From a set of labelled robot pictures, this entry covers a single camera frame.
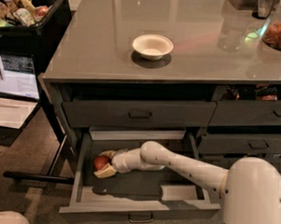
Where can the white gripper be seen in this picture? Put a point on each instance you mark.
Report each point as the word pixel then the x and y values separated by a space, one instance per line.
pixel 119 163

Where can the chip bags in drawer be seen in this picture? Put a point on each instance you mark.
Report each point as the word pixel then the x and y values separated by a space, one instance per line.
pixel 261 92

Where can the grey middle right drawer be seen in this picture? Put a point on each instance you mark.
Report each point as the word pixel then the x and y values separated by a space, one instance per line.
pixel 240 143

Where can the grey top right drawer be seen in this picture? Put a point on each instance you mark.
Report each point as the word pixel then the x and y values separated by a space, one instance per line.
pixel 247 113

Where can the white paper bowl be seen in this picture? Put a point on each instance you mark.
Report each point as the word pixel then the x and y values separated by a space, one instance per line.
pixel 152 47

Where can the red apple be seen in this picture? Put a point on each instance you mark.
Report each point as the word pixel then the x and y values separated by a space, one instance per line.
pixel 100 161

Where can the laptop screen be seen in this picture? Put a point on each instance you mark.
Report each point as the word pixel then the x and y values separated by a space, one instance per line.
pixel 17 76

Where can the open grey middle drawer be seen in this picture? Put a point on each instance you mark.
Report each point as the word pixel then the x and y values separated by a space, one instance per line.
pixel 138 196

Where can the grey bottom right drawer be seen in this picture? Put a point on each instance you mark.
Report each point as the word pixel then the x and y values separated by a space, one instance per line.
pixel 227 160

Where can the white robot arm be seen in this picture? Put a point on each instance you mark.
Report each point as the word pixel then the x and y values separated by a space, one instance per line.
pixel 250 188

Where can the grey counter cabinet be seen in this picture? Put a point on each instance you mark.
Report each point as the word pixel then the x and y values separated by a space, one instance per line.
pixel 217 43

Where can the black cart stand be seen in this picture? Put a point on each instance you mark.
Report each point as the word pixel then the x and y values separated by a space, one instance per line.
pixel 47 151

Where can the grey top left drawer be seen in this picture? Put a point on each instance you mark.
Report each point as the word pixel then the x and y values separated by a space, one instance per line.
pixel 138 114

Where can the black bin of snacks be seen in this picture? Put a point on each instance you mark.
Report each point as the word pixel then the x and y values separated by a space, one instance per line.
pixel 33 27

